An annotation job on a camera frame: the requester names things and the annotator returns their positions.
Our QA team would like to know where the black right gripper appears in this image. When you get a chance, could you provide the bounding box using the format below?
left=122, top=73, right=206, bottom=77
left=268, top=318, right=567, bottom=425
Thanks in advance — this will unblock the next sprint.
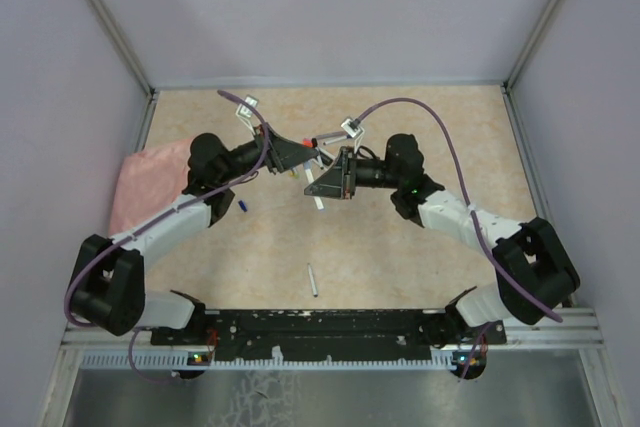
left=306, top=146, right=402, bottom=200

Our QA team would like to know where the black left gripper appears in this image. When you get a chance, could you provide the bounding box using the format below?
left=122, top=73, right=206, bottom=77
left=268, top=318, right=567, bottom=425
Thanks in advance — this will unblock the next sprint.
left=218, top=122, right=319, bottom=184

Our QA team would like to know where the grey blue capped marker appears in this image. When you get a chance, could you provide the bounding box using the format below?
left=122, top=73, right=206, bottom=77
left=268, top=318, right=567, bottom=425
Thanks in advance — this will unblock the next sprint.
left=303, top=161, right=325, bottom=211

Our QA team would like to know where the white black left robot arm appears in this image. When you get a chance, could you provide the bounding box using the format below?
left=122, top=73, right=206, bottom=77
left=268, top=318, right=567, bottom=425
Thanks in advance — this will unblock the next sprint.
left=64, top=125, right=319, bottom=344

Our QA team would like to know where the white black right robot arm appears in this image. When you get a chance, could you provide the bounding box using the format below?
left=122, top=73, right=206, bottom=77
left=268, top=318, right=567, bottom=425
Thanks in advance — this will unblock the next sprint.
left=304, top=134, right=580, bottom=343

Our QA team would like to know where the grey purple pen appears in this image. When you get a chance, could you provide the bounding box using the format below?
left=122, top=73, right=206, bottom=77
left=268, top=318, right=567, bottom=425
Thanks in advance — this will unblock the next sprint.
left=312, top=131, right=350, bottom=141

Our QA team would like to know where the pink cloth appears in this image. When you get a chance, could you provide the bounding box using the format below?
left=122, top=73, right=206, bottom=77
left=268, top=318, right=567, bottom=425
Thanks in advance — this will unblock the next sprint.
left=108, top=138, right=193, bottom=236

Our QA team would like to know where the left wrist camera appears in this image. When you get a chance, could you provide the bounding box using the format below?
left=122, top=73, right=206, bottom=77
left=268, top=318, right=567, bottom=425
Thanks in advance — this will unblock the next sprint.
left=235, top=95, right=259, bottom=132

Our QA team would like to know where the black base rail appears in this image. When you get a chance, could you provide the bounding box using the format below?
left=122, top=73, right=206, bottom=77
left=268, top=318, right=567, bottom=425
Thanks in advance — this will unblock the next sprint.
left=151, top=309, right=506, bottom=362

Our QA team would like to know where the aluminium frame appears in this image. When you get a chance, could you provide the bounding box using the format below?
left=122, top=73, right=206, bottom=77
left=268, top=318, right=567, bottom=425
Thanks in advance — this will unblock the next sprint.
left=34, top=0, right=640, bottom=427

